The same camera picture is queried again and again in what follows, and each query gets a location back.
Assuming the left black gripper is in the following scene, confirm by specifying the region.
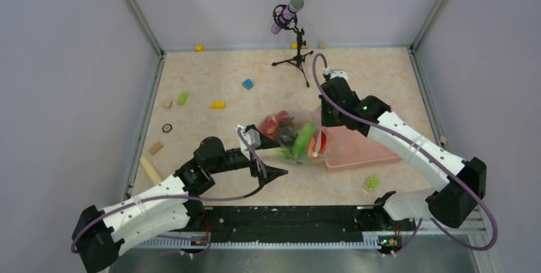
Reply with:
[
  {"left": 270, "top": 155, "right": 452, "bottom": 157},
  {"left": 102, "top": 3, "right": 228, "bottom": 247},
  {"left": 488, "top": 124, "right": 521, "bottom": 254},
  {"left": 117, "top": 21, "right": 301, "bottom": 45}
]
[{"left": 209, "top": 131, "right": 288, "bottom": 185}]

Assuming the green bok choy toy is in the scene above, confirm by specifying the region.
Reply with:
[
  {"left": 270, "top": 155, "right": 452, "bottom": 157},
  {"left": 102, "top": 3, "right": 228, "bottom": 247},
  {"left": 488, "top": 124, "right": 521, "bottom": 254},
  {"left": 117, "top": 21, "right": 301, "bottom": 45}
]
[{"left": 274, "top": 147, "right": 310, "bottom": 164}]

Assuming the red lychee bunch toy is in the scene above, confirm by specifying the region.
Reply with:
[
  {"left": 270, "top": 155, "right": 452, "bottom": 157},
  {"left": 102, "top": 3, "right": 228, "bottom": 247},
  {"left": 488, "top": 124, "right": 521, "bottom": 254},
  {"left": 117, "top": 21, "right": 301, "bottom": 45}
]
[{"left": 257, "top": 110, "right": 293, "bottom": 138}]

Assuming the clear zip top bag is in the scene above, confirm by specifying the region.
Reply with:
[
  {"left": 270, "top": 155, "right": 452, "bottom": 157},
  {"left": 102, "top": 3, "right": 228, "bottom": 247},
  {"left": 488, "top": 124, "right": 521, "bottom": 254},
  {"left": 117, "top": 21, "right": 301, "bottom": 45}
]
[{"left": 256, "top": 110, "right": 327, "bottom": 164}]

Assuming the green cucumber toy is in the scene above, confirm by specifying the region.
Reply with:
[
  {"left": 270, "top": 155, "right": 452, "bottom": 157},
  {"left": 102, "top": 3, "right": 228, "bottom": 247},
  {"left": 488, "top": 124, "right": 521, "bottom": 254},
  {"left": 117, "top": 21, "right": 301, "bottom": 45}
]
[{"left": 292, "top": 122, "right": 317, "bottom": 156}]

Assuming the red yellow mango toy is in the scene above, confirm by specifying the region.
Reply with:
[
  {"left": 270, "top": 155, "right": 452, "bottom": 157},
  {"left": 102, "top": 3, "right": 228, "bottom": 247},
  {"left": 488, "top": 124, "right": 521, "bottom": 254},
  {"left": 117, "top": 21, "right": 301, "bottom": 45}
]
[{"left": 306, "top": 131, "right": 327, "bottom": 163}]

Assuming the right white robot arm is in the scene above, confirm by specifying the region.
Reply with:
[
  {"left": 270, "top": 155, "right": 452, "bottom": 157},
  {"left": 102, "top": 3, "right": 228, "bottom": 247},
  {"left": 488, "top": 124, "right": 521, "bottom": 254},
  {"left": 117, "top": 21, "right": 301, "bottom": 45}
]
[{"left": 320, "top": 77, "right": 487, "bottom": 230}]

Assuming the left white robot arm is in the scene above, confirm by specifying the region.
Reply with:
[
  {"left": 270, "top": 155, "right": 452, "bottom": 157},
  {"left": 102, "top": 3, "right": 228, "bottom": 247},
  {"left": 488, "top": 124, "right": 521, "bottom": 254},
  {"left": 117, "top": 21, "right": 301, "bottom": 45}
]
[{"left": 70, "top": 124, "right": 288, "bottom": 272}]

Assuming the black tripod mic stand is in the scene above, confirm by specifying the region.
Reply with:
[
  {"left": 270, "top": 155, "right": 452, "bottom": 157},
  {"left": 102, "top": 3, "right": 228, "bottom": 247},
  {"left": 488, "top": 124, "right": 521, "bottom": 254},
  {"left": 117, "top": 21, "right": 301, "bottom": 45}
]
[{"left": 271, "top": 27, "right": 314, "bottom": 88}]

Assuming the pink perforated plastic basket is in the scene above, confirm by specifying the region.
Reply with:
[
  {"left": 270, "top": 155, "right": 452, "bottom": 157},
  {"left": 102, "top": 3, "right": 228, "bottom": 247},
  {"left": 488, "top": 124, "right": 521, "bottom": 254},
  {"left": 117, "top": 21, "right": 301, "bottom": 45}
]
[{"left": 323, "top": 126, "right": 400, "bottom": 173}]

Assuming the yellow rectangular block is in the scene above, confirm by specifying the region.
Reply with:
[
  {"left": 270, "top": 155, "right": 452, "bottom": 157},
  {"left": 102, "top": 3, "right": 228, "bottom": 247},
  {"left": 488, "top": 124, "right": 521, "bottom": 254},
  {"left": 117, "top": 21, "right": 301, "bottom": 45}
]
[{"left": 211, "top": 101, "right": 226, "bottom": 109}]

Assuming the blue block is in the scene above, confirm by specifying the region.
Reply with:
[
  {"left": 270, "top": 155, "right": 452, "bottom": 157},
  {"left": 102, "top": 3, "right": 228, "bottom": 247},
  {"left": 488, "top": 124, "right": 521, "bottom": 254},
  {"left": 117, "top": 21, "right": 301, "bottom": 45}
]
[{"left": 241, "top": 79, "right": 254, "bottom": 90}]

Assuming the purple microphone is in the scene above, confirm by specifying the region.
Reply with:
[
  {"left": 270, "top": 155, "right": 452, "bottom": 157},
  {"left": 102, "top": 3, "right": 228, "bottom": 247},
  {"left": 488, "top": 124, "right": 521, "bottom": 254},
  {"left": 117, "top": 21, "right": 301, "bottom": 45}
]
[{"left": 270, "top": 0, "right": 304, "bottom": 34}]

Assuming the green lego brick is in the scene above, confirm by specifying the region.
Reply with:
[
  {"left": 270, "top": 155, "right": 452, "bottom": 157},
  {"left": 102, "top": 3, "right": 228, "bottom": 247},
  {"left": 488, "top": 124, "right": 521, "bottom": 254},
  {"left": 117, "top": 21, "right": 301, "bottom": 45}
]
[{"left": 363, "top": 176, "right": 380, "bottom": 193}]

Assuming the green block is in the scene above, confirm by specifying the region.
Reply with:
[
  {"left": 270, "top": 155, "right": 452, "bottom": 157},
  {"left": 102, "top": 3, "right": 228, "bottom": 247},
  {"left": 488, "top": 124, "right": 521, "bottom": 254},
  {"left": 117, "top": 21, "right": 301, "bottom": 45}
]
[{"left": 176, "top": 92, "right": 188, "bottom": 105}]

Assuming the small round wheel toy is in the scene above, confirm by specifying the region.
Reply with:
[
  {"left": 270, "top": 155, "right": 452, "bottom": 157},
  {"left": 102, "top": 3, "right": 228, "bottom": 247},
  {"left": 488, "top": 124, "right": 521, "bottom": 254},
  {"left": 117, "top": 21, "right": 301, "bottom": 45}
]
[{"left": 162, "top": 123, "right": 172, "bottom": 133}]

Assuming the tan wooden block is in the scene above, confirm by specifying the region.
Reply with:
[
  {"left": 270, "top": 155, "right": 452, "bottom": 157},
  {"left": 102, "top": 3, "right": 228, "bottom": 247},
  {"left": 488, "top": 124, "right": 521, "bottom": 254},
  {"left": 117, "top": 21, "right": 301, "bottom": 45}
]
[{"left": 147, "top": 142, "right": 163, "bottom": 156}]

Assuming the small tan wooden cube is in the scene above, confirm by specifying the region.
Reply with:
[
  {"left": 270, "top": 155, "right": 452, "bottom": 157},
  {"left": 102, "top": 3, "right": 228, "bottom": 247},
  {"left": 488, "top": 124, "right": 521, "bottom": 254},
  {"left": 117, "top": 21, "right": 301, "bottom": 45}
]
[{"left": 162, "top": 100, "right": 173, "bottom": 108}]

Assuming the cream wooden cylinder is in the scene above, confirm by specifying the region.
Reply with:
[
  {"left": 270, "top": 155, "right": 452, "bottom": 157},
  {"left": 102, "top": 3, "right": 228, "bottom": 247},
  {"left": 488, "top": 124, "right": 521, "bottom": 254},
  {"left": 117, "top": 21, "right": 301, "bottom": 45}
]
[{"left": 139, "top": 156, "right": 163, "bottom": 185}]

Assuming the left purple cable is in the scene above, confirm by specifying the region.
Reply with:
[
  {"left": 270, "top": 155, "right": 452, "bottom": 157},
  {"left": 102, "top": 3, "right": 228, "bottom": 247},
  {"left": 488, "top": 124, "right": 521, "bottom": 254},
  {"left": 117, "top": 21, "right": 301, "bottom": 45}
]
[{"left": 70, "top": 126, "right": 269, "bottom": 259}]

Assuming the purple cable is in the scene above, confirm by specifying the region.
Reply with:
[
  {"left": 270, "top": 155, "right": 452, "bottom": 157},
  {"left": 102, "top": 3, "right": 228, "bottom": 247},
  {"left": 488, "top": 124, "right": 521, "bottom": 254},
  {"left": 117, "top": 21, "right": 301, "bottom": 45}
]
[
  {"left": 70, "top": 126, "right": 269, "bottom": 259},
  {"left": 311, "top": 53, "right": 500, "bottom": 259}
]

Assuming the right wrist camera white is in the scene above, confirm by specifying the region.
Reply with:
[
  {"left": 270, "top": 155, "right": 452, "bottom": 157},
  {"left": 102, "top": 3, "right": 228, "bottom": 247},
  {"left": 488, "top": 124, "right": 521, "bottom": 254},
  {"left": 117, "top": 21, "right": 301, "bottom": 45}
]
[{"left": 323, "top": 68, "right": 348, "bottom": 82}]

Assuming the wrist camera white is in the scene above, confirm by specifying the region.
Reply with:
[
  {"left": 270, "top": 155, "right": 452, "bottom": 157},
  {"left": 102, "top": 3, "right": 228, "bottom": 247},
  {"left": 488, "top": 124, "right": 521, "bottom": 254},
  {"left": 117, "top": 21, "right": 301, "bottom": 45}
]
[
  {"left": 237, "top": 124, "right": 262, "bottom": 160},
  {"left": 323, "top": 68, "right": 348, "bottom": 82}
]

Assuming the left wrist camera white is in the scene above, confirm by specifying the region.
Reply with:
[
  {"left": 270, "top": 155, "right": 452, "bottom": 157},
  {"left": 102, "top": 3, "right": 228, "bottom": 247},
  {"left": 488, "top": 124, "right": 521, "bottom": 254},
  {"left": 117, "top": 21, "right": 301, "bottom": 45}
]
[{"left": 237, "top": 124, "right": 262, "bottom": 160}]

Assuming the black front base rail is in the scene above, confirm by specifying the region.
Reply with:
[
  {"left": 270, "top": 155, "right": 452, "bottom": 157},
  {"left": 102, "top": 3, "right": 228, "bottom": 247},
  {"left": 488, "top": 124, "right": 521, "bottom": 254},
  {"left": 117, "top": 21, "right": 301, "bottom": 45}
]
[{"left": 182, "top": 205, "right": 414, "bottom": 244}]

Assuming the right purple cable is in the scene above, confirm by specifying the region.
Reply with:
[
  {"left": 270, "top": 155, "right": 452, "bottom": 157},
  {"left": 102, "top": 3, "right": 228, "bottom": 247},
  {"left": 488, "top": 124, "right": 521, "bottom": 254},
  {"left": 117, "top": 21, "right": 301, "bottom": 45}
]
[{"left": 311, "top": 53, "right": 500, "bottom": 259}]

